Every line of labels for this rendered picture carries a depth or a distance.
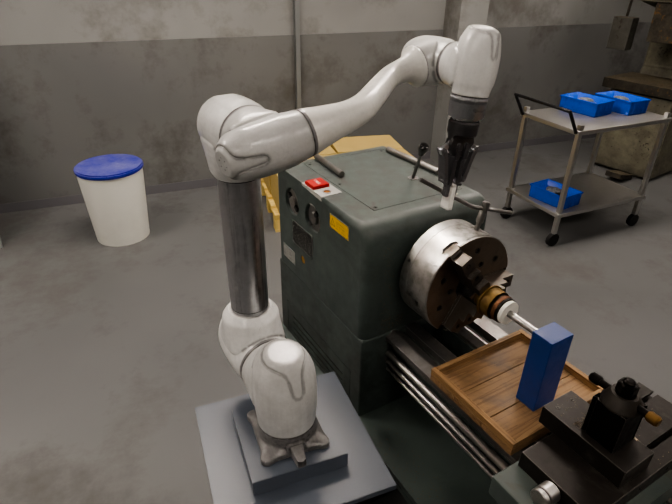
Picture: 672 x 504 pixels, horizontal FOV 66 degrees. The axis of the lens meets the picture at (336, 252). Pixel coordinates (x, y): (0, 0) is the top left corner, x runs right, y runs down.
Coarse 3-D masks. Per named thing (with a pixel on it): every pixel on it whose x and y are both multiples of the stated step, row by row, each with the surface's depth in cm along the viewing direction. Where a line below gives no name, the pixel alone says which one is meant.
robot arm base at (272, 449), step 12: (252, 420) 139; (264, 432) 130; (312, 432) 133; (264, 444) 131; (276, 444) 130; (288, 444) 129; (300, 444) 130; (312, 444) 132; (324, 444) 132; (264, 456) 129; (276, 456) 129; (288, 456) 130; (300, 456) 127
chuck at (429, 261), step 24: (432, 240) 145; (456, 240) 142; (480, 240) 143; (432, 264) 141; (480, 264) 149; (504, 264) 154; (408, 288) 148; (432, 288) 141; (456, 288) 156; (432, 312) 146
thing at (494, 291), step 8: (488, 288) 140; (496, 288) 141; (480, 296) 140; (488, 296) 139; (496, 296) 138; (504, 296) 138; (480, 304) 141; (488, 304) 138; (496, 304) 137; (480, 312) 143; (488, 312) 140; (496, 312) 137; (496, 320) 138
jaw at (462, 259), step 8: (448, 248) 142; (456, 248) 140; (456, 256) 140; (464, 256) 139; (456, 264) 140; (464, 264) 138; (472, 264) 139; (464, 272) 139; (472, 272) 140; (480, 272) 139; (464, 280) 143; (472, 280) 139; (480, 280) 141; (472, 288) 142; (480, 288) 139
